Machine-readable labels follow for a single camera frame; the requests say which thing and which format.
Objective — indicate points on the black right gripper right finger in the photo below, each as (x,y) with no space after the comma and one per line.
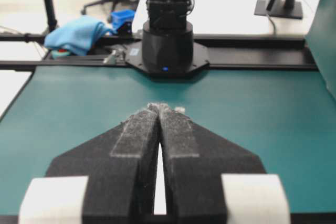
(210,179)

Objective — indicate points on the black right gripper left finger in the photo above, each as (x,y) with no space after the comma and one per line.
(108,179)

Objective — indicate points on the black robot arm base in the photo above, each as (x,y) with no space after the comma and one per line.
(167,47)

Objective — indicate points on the teal tape roll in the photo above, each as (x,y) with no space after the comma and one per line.
(60,53)

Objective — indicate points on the blue cloth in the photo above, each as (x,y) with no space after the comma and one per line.
(78,36)

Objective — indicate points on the blue plastic box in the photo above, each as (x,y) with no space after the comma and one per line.
(121,22)

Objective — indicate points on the teal side panel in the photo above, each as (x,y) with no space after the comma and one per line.
(321,41)

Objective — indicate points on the black monitor stand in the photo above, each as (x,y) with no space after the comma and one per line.
(279,8)

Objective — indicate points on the black aluminium rail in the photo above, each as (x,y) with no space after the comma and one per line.
(223,53)

